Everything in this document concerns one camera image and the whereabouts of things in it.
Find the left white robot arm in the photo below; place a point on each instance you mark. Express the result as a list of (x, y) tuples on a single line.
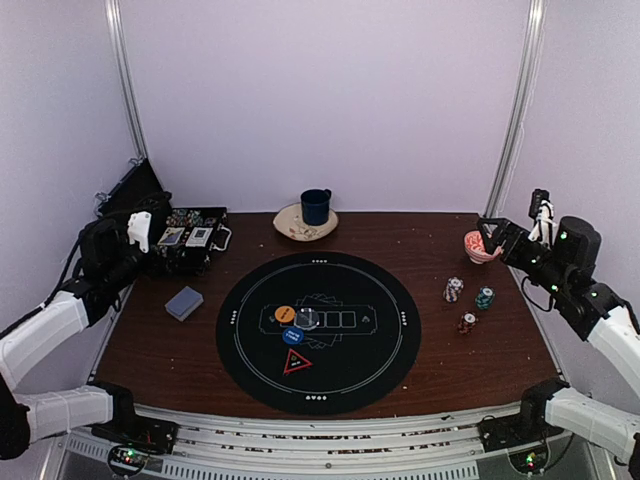
[(78, 301)]

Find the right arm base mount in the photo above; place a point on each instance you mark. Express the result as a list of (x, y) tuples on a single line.
[(529, 452)]

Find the blue playing card deck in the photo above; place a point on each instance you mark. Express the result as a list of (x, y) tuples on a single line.
[(184, 303)]

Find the round black poker mat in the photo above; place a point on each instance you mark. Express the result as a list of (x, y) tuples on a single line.
[(366, 343)]

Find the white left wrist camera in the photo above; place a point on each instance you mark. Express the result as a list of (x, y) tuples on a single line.
[(138, 228)]

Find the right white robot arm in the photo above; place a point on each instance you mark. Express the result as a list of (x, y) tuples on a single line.
[(597, 315)]

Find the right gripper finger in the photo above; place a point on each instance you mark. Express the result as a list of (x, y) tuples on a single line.
[(491, 226), (492, 246)]

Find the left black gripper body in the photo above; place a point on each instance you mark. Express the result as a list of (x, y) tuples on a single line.
[(121, 272)]

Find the red patterned small bowl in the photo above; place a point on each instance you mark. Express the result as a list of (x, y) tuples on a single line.
[(475, 250)]

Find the beige ceramic saucer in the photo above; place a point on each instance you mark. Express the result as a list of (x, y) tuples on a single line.
[(289, 222)]

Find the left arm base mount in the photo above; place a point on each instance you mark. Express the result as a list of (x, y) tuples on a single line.
[(133, 449)]

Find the black poker set case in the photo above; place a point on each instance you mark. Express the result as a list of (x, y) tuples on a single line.
[(182, 241)]

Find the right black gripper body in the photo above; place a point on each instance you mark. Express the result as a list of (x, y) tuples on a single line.
[(518, 259)]

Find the green blue chip stack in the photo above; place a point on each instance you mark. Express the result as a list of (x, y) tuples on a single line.
[(485, 298)]

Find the blue small blind button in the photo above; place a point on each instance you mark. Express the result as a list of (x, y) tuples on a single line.
[(293, 336)]

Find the dark blue mug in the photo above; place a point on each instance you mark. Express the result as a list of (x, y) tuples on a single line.
[(315, 206)]

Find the orange big blind button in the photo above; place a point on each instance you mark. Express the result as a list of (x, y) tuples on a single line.
[(284, 314)]

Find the red triangle all-in marker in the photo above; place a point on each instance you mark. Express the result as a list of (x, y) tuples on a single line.
[(295, 362)]

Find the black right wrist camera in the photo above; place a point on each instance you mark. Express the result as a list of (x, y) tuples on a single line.
[(537, 197)]

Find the blue white chip stack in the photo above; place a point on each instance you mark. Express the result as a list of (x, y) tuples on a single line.
[(453, 289)]

